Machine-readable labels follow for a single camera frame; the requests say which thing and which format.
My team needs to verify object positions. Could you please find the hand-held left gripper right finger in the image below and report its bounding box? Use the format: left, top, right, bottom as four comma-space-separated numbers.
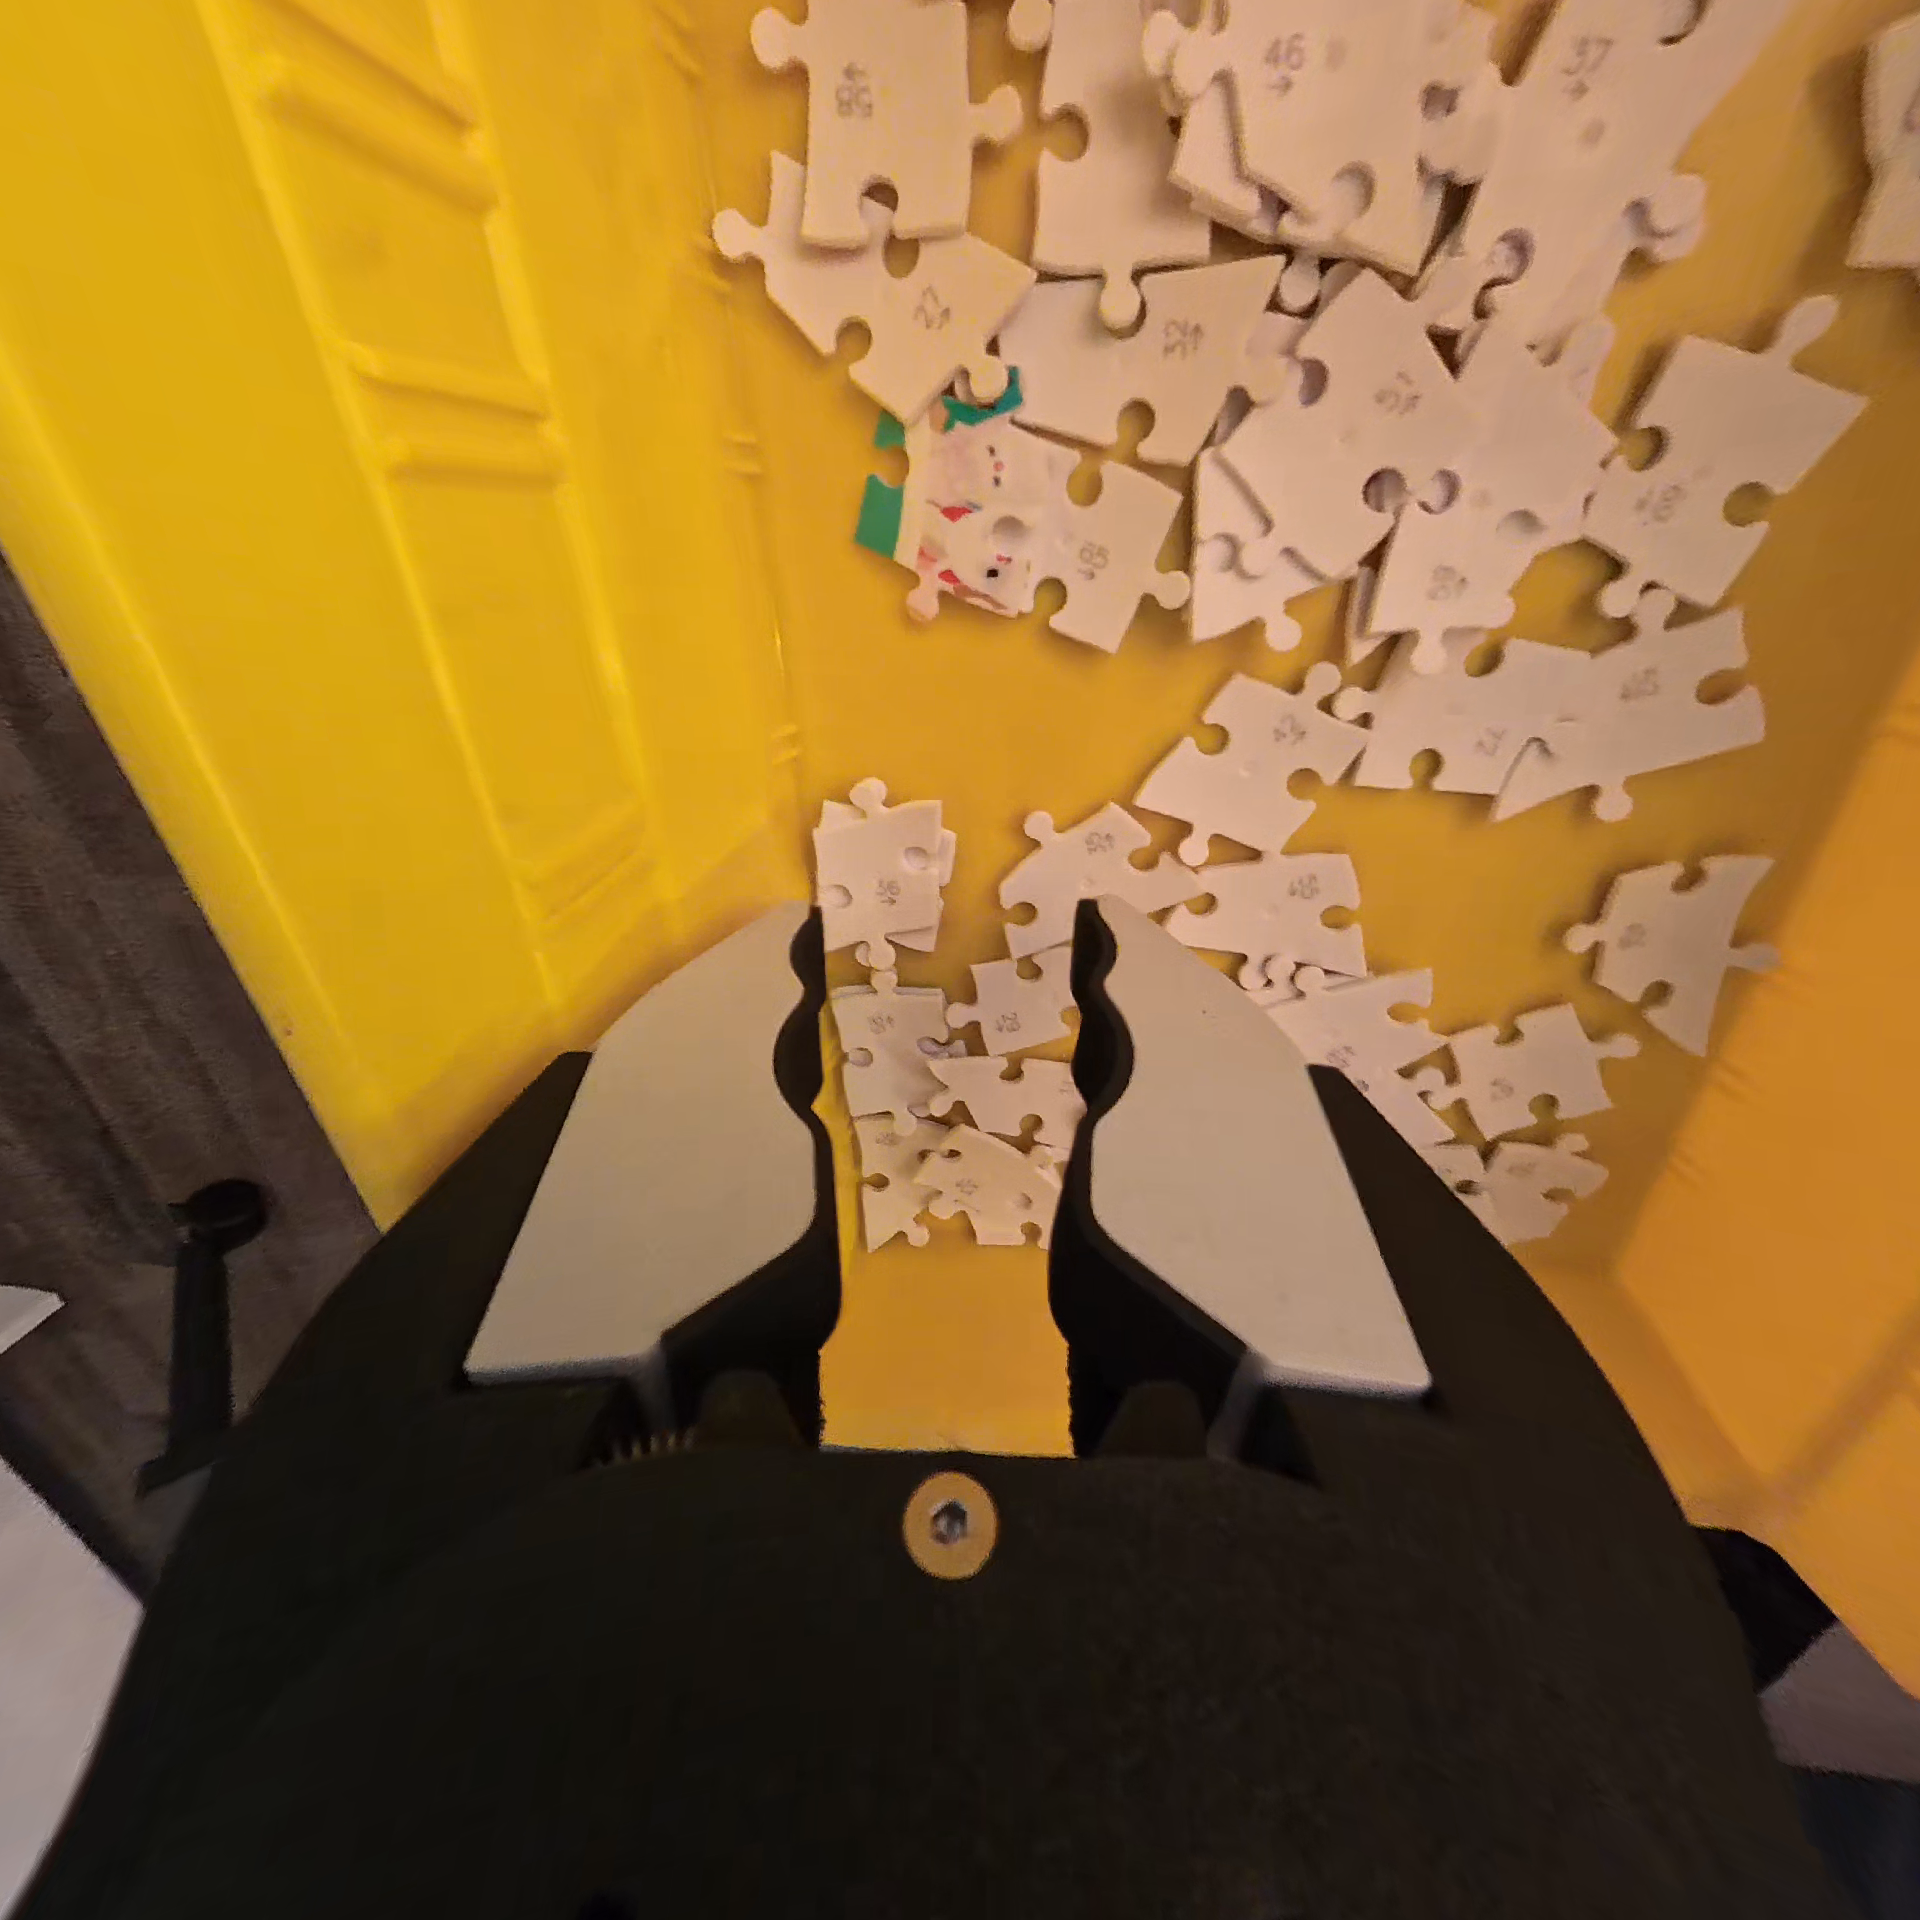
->
1047, 899, 1435, 1446

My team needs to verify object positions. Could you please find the yellow plastic bin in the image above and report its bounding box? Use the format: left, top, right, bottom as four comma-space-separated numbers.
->
0, 0, 1920, 1697

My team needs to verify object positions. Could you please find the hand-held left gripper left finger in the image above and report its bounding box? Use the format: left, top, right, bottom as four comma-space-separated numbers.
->
466, 907, 845, 1446

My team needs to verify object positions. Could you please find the pile of puzzle pieces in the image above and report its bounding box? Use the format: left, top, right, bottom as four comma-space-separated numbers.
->
710, 0, 1920, 1258

